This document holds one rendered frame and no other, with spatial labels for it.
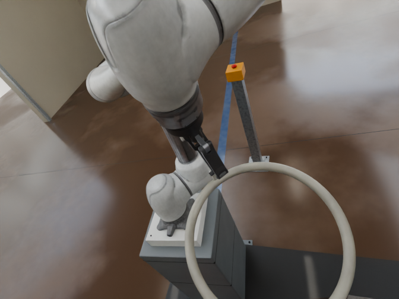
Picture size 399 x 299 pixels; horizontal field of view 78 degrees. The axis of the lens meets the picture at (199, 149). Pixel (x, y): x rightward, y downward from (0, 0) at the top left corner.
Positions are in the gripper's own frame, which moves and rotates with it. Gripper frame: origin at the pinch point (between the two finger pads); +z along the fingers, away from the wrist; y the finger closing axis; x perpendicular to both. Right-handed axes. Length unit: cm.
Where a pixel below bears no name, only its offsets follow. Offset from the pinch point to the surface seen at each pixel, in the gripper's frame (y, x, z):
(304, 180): 17.3, 22.4, 25.0
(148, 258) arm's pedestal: -7, -48, 77
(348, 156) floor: 11, 118, 171
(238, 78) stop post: -70, 65, 88
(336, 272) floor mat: 63, 33, 140
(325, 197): 25.0, 22.9, 25.0
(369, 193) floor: 42, 97, 157
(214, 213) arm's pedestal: -4, -7, 78
